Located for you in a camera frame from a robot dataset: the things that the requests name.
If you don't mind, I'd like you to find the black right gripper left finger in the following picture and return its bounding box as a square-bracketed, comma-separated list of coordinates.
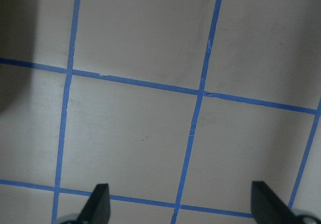
[75, 183, 111, 224]

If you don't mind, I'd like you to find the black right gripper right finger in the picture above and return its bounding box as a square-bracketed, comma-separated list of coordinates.
[251, 181, 304, 224]

